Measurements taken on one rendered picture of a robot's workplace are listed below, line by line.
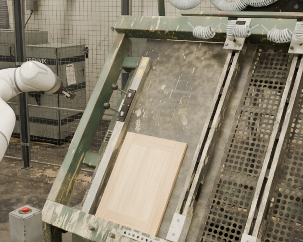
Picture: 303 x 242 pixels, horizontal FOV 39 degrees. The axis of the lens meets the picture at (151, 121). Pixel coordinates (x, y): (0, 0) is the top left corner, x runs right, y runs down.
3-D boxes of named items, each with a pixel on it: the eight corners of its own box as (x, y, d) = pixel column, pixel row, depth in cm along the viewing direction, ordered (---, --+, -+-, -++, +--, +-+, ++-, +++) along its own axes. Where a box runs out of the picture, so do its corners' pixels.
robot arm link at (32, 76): (56, 66, 178) (27, 71, 180) (39, 54, 163) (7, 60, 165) (58, 90, 176) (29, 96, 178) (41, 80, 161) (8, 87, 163)
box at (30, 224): (10, 244, 222) (7, 212, 218) (28, 235, 232) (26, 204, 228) (25, 251, 216) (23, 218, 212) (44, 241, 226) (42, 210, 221)
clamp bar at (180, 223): (168, 240, 203) (145, 229, 184) (238, 29, 236) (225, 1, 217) (186, 247, 197) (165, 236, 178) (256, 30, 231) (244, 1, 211)
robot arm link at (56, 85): (44, 66, 179) (50, 69, 185) (31, 83, 179) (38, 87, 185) (60, 77, 177) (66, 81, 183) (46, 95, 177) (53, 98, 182)
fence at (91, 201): (85, 212, 230) (81, 211, 227) (145, 60, 257) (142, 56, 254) (92, 215, 228) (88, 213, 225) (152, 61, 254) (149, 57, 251)
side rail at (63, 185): (58, 203, 248) (46, 199, 240) (125, 42, 279) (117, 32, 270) (66, 206, 245) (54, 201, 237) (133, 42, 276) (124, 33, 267)
